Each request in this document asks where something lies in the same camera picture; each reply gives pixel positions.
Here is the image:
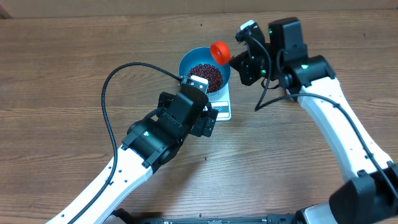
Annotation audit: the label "orange measuring scoop blue handle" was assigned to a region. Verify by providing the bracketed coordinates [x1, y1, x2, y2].
[210, 41, 231, 65]

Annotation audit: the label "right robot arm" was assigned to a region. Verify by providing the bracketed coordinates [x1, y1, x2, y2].
[229, 17, 397, 223]

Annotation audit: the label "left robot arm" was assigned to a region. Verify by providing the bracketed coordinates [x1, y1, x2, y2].
[50, 83, 209, 223]

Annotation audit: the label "white digital kitchen scale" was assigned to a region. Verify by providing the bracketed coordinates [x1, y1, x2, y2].
[207, 83, 232, 121]

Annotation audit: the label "red beans in bowl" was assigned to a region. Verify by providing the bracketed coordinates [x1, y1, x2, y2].
[187, 63, 223, 93]

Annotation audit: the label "teal plastic bowl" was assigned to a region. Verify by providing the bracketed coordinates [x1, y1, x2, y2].
[178, 47, 231, 96]

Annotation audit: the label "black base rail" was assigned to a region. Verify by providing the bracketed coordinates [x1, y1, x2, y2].
[111, 208, 300, 224]

